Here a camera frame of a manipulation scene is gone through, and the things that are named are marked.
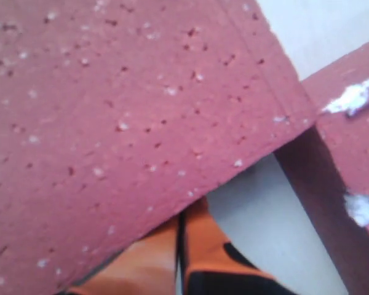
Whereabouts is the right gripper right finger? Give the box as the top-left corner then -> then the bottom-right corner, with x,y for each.
181,197 -> 291,294

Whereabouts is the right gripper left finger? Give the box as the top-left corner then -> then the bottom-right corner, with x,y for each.
69,217 -> 179,295

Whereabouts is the red brick angled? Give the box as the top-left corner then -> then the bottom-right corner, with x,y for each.
269,42 -> 369,294

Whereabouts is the red brick large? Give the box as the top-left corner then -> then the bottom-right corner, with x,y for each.
0,1 -> 315,294

